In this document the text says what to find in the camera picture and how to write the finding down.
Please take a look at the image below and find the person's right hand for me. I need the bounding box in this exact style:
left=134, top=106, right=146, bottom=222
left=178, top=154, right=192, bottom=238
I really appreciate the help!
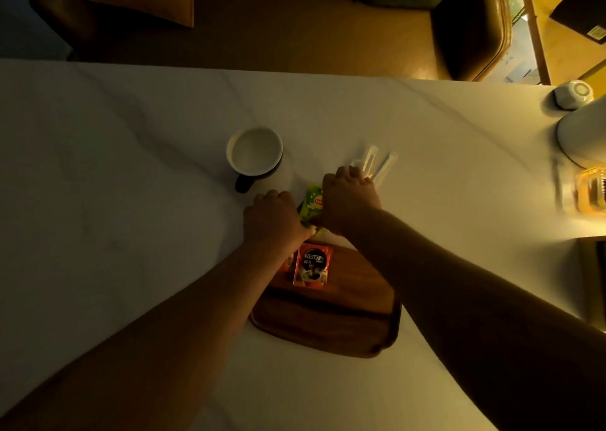
left=315, top=165, right=382, bottom=237

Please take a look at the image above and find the person's left hand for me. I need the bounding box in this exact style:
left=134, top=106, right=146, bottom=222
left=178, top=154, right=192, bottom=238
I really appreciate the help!
left=243, top=189, right=317, bottom=259

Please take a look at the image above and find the green tea bag packet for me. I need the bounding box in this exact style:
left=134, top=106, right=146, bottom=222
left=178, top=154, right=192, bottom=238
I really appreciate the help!
left=298, top=183, right=326, bottom=223

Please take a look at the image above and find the person's left forearm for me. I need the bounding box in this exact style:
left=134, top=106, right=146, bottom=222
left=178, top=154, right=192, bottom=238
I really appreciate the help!
left=0, top=242, right=304, bottom=431

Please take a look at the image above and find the person's right forearm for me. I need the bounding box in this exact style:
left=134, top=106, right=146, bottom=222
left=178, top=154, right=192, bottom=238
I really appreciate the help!
left=342, top=206, right=606, bottom=431

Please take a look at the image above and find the clear wrapped stirrer stick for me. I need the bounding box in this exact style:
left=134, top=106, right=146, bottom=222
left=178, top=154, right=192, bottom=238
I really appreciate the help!
left=361, top=144, right=379, bottom=177
left=373, top=151, right=399, bottom=187

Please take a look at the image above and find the red instant coffee sachet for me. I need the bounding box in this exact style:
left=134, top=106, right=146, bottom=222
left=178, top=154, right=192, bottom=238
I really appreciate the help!
left=292, top=242, right=333, bottom=291

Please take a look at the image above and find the black mug with white inside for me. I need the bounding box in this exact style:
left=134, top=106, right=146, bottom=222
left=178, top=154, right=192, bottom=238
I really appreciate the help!
left=226, top=126, right=285, bottom=195

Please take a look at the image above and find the brown wooden tray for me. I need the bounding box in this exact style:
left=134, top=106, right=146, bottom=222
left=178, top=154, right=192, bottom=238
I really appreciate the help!
left=249, top=236, right=403, bottom=359

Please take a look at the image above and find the brown leather sofa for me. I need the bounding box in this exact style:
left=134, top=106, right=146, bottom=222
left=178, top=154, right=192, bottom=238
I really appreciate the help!
left=27, top=0, right=515, bottom=82

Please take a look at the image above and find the small white round device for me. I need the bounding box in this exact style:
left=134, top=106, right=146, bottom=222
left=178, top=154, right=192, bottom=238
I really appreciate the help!
left=552, top=80, right=594, bottom=111

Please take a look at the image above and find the white kettle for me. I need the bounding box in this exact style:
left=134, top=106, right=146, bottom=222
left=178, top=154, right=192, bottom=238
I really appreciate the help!
left=556, top=95, right=606, bottom=170

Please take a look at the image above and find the clear glass container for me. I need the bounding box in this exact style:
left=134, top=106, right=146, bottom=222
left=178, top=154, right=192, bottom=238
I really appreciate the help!
left=574, top=165, right=606, bottom=217

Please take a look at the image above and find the wooden side table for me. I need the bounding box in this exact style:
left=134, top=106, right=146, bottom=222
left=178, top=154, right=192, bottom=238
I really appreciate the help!
left=516, top=0, right=606, bottom=86

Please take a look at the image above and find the black box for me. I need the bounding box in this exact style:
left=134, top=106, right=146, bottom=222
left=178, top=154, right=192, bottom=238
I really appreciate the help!
left=549, top=0, right=606, bottom=45

